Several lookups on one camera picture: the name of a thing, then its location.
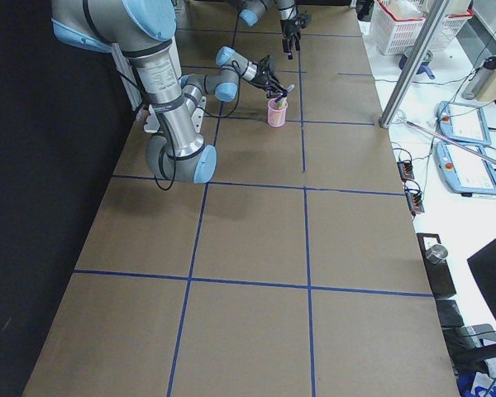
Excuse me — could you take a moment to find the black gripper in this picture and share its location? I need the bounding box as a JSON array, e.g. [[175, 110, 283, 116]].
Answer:
[[280, 14, 303, 60], [254, 66, 294, 100]]

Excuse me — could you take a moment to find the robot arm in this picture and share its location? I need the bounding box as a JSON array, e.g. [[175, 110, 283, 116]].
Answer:
[[51, 1, 290, 184], [227, 0, 312, 60]]

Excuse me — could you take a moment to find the pink mesh pen holder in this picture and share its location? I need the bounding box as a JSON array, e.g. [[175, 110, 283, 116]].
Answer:
[[267, 99, 288, 127]]

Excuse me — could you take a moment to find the white red plastic basket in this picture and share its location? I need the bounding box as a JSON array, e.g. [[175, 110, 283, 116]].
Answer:
[[369, 1, 425, 55]]

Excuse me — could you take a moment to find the blue saucepan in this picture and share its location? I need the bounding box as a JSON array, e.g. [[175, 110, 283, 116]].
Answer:
[[398, 45, 437, 79]]

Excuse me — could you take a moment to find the black power strip far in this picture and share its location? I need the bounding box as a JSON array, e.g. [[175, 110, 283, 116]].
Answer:
[[397, 160, 414, 181]]

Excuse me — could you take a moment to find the black power strip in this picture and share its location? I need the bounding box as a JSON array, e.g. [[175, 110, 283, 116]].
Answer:
[[397, 160, 414, 181], [404, 188, 425, 217]]

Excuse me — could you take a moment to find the black power strip near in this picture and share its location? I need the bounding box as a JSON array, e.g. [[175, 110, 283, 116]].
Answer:
[[404, 188, 425, 217]]

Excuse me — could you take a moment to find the far blue teach pendant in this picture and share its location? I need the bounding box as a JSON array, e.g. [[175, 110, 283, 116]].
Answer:
[[437, 101, 492, 146]]

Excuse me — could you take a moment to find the blue teach pendant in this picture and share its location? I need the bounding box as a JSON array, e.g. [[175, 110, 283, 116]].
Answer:
[[437, 101, 492, 146], [435, 141, 496, 196]]

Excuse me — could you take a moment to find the near blue teach pendant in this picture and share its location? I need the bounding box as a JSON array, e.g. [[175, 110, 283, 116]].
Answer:
[[435, 141, 496, 196]]

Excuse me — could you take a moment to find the grey water bottle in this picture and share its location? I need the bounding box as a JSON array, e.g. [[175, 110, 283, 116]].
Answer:
[[461, 55, 496, 100]]

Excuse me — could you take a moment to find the steel cup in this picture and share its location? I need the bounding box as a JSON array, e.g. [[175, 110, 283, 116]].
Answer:
[[425, 244, 449, 265]]

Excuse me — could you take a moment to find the black box on side table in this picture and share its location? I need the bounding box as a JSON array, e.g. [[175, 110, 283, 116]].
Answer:
[[416, 232, 456, 299]]

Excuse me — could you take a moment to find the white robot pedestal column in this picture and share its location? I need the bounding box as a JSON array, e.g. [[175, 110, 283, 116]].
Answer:
[[137, 39, 206, 141]]

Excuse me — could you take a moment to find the aluminium frame post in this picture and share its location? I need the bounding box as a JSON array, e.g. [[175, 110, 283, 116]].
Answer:
[[379, 0, 450, 129]]

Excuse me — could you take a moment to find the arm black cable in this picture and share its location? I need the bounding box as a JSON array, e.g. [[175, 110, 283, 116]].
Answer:
[[119, 61, 274, 192]]

